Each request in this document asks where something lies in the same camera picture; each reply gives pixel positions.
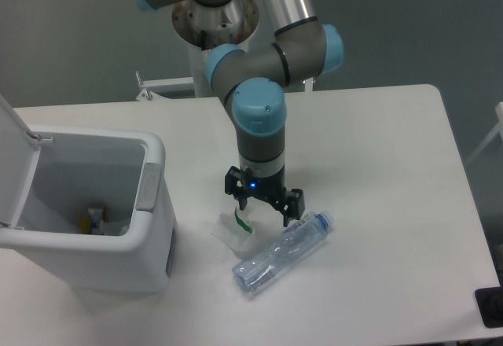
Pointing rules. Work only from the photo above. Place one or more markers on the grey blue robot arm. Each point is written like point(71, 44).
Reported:
point(251, 84)

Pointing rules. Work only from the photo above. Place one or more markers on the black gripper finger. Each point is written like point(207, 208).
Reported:
point(233, 187)
point(291, 205)

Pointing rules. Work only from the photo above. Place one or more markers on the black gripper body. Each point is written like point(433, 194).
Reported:
point(270, 189)

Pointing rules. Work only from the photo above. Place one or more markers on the trash inside can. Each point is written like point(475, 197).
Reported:
point(97, 222)

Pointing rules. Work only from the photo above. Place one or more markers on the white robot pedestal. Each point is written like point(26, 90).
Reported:
point(196, 67)

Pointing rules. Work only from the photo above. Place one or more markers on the white furniture leg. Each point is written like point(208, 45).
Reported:
point(494, 132)

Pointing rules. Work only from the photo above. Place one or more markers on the black device at table edge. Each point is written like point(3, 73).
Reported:
point(489, 301)

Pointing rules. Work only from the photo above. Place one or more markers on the white trash can lid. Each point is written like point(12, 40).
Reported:
point(20, 150)

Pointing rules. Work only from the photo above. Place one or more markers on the clear plastic water bottle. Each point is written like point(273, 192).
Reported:
point(283, 252)

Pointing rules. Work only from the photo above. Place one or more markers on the white trash can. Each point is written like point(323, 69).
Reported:
point(90, 206)

